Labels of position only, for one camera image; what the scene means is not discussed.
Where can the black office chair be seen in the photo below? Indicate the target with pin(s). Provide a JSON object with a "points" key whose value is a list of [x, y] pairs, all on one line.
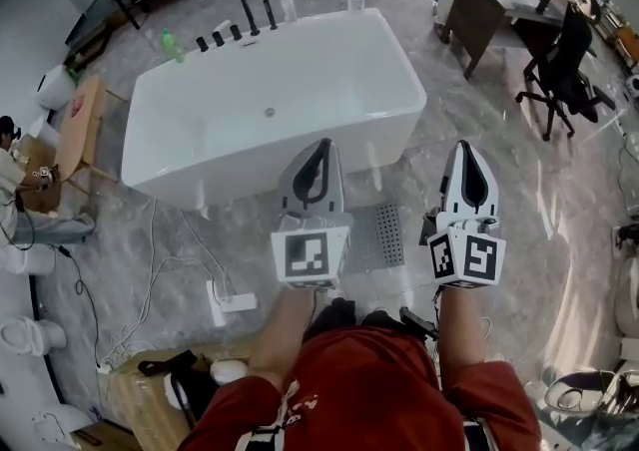
{"points": [[574, 70]]}

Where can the black hand shower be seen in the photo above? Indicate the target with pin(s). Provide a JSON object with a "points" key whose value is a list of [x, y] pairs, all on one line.
{"points": [[270, 15]]}

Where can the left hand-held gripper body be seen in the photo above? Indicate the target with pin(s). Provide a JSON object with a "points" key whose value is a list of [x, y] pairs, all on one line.
{"points": [[304, 254]]}

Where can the green plastic bottle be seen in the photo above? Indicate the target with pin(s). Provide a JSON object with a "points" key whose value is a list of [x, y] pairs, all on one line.
{"points": [[172, 47]]}

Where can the dark brown wooden desk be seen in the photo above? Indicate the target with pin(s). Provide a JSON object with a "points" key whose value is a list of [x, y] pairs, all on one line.
{"points": [[479, 15]]}

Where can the white power strip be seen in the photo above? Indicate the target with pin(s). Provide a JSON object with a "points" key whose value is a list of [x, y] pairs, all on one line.
{"points": [[239, 303]]}

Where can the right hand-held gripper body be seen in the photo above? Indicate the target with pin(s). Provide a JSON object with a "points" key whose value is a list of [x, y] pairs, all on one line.
{"points": [[474, 259]]}

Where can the tall black faucet spout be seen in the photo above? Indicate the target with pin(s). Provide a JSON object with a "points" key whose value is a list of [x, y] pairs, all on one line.
{"points": [[248, 15]]}

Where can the grey perforated bath mat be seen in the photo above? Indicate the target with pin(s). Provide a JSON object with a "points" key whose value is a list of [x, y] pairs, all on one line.
{"points": [[374, 239]]}

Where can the large cardboard box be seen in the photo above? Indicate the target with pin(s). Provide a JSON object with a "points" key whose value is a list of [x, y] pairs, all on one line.
{"points": [[135, 399]]}

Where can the cardboard box with dark label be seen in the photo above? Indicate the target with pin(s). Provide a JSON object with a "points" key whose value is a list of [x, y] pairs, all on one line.
{"points": [[105, 441]]}

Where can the person's left forearm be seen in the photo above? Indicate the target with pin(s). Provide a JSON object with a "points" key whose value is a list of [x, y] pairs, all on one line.
{"points": [[282, 329]]}

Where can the black faucet knob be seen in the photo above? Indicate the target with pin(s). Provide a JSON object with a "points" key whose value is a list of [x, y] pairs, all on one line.
{"points": [[202, 44], [235, 33], [217, 39]]}

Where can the white bathtub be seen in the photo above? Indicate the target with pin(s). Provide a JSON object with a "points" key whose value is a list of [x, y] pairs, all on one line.
{"points": [[249, 100]]}

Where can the small oval wooden table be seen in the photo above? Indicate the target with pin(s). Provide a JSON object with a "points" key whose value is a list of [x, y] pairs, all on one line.
{"points": [[80, 125]]}

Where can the person's black trousers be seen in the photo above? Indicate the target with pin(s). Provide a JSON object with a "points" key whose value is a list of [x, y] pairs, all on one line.
{"points": [[339, 314]]}

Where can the black waist device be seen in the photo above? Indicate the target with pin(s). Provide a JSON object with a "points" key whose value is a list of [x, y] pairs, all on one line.
{"points": [[419, 323]]}

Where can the person's right forearm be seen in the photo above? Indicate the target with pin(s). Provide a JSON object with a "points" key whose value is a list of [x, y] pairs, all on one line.
{"points": [[461, 334]]}

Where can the clear plastic bottle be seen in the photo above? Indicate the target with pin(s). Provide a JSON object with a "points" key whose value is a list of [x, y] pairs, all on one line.
{"points": [[288, 7]]}

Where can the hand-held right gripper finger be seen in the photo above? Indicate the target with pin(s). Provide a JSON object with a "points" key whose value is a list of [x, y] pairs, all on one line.
{"points": [[491, 202], [449, 194]]}

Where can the person's red shirt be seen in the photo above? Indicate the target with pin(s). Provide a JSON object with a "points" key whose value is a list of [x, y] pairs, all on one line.
{"points": [[364, 399]]}

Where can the white round headset part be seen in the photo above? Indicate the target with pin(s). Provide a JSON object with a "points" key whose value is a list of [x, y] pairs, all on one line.
{"points": [[228, 371]]}

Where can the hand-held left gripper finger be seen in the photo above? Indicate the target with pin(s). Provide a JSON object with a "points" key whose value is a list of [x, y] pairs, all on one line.
{"points": [[287, 194], [335, 189]]}

